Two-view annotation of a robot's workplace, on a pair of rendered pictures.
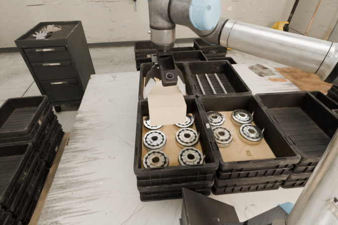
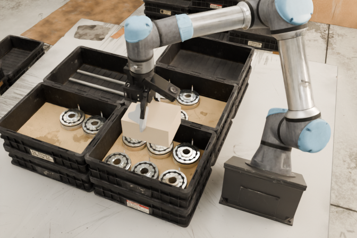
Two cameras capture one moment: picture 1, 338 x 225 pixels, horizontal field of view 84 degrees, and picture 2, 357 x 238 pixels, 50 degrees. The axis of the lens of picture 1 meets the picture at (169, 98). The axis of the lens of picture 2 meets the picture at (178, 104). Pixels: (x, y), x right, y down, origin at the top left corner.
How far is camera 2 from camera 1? 91 cm
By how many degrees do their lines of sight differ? 47
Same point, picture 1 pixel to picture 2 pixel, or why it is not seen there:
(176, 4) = (166, 33)
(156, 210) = (201, 218)
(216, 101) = not seen: hidden behind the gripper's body
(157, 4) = (148, 41)
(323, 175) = (291, 75)
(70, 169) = not seen: outside the picture
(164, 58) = (154, 79)
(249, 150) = (202, 111)
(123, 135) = (82, 219)
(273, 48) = (217, 25)
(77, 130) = not seen: outside the picture
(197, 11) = (186, 31)
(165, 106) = (171, 119)
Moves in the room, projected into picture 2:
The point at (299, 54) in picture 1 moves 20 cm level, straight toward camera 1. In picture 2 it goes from (231, 22) to (268, 54)
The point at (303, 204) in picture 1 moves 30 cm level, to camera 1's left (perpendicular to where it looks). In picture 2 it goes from (292, 94) to (264, 159)
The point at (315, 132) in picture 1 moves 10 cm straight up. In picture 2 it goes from (212, 61) to (213, 45)
